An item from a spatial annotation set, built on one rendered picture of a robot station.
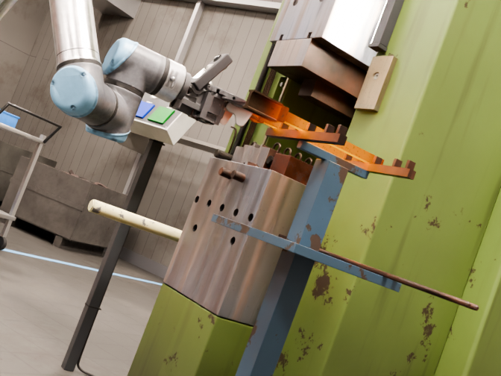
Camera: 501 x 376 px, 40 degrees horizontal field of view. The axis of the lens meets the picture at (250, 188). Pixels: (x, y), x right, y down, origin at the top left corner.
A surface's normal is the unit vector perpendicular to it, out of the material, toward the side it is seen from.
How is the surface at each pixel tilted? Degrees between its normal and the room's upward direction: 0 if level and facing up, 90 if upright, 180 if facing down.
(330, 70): 90
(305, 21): 90
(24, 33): 90
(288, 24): 90
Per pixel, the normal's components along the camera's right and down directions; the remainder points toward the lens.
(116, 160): -0.53, -0.25
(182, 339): -0.78, -0.33
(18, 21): 0.77, 0.25
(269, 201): 0.52, 0.14
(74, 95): -0.25, -0.08
